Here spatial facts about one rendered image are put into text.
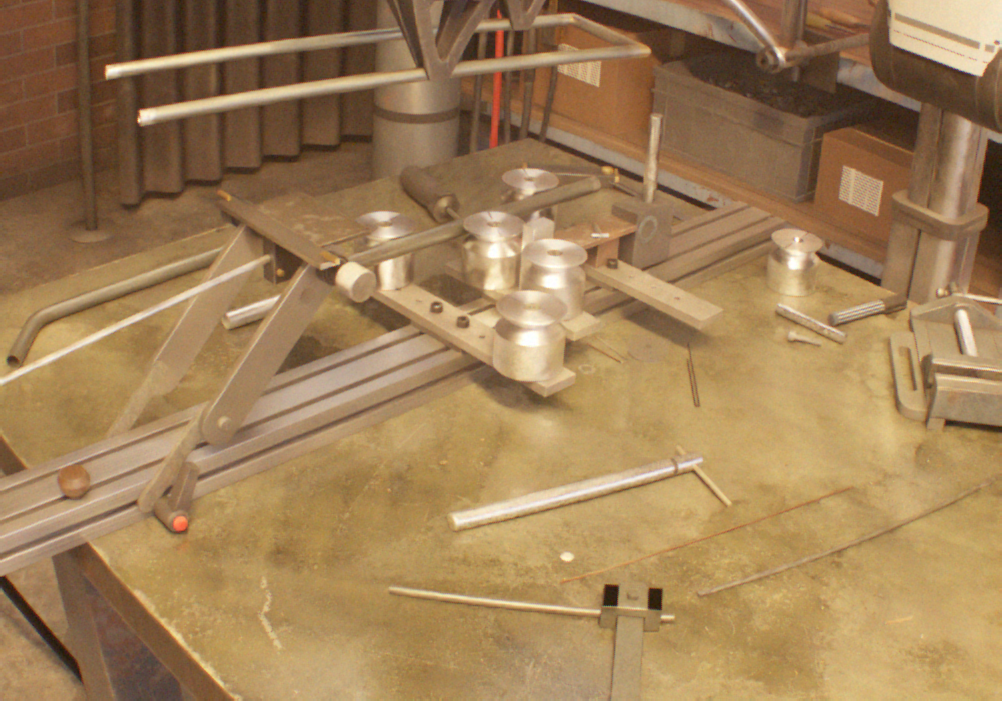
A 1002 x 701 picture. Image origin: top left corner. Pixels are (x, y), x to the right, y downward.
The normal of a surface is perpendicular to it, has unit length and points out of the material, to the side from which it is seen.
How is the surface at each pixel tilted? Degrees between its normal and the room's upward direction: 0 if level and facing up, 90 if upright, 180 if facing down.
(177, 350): 90
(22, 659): 0
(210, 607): 0
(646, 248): 90
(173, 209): 0
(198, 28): 89
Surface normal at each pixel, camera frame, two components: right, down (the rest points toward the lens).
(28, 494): 0.06, -0.90
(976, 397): -0.19, 0.43
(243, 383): 0.69, 0.36
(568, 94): -0.76, 0.22
